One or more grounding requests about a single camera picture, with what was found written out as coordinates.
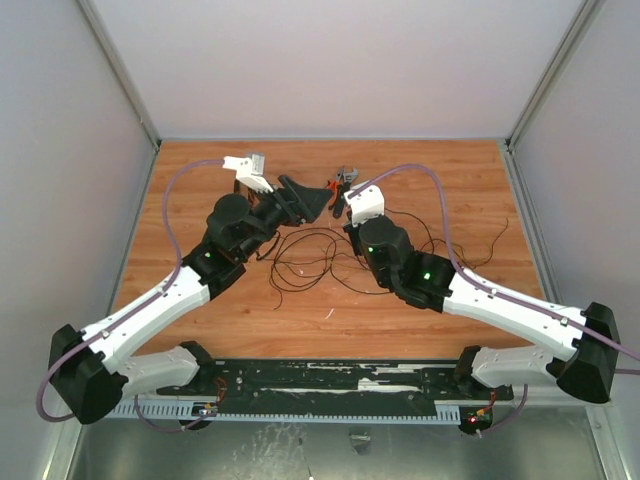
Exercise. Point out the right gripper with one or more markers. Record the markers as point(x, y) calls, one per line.
point(350, 236)

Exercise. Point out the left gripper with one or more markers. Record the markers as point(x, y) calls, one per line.
point(300, 204)

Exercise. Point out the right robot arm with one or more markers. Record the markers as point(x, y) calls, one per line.
point(568, 347)

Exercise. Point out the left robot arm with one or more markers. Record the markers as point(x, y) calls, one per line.
point(235, 230)

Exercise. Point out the orange needle nose pliers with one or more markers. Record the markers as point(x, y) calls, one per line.
point(335, 186)

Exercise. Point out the black adjustable wrench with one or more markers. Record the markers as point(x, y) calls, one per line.
point(349, 177)

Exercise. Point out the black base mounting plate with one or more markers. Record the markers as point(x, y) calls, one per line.
point(338, 387)

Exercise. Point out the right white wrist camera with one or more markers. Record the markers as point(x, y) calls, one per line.
point(366, 205)

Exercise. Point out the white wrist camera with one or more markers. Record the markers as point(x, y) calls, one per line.
point(249, 171)
point(366, 205)

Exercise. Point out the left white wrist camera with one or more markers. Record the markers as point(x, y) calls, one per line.
point(249, 171)

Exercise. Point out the aluminium front rail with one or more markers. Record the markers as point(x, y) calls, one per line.
point(550, 395)

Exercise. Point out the left aluminium frame post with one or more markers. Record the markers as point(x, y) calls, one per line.
point(116, 63)

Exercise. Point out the aluminium frame post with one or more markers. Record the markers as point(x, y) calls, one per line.
point(116, 63)
point(562, 55)

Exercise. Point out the right aluminium frame post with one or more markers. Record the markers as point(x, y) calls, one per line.
point(562, 55)

